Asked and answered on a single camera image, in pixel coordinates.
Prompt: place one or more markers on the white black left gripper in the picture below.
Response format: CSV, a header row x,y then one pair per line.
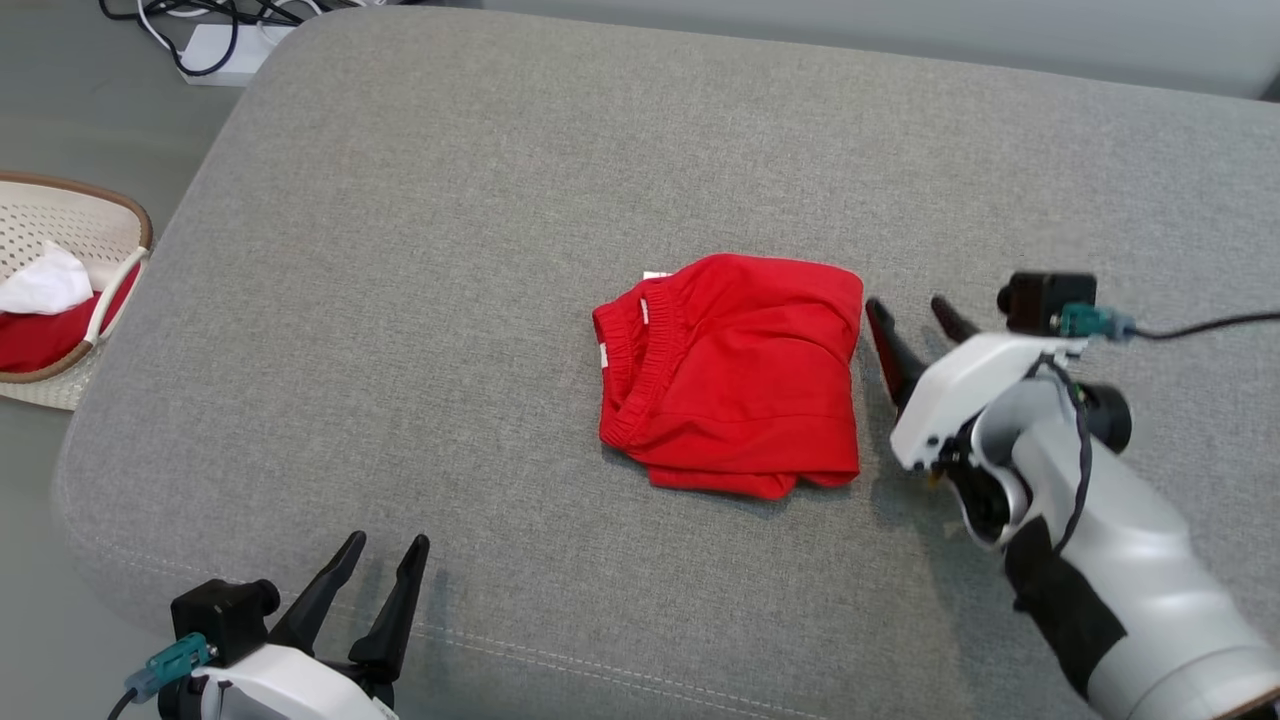
x,y
290,690

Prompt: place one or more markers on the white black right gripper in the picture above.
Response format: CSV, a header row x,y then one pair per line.
x,y
960,400

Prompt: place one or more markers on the red shorts with white stripes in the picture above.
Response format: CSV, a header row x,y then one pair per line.
x,y
740,380

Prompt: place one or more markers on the red white basketball jersey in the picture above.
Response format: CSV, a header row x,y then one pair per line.
x,y
40,340

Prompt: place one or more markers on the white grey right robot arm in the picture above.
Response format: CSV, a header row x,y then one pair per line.
x,y
1150,580

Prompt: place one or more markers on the white partition panel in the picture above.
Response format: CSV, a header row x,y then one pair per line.
x,y
900,40

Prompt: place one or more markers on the cream perforated laundry basket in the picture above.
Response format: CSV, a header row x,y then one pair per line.
x,y
60,215

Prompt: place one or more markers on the white power strip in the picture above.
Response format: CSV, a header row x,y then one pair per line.
x,y
235,55

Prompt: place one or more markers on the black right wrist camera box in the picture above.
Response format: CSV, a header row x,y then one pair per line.
x,y
1045,300

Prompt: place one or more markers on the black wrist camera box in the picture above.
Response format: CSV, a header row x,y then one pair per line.
x,y
1045,300
225,615

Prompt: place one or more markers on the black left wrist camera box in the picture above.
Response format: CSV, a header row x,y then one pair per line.
x,y
225,615

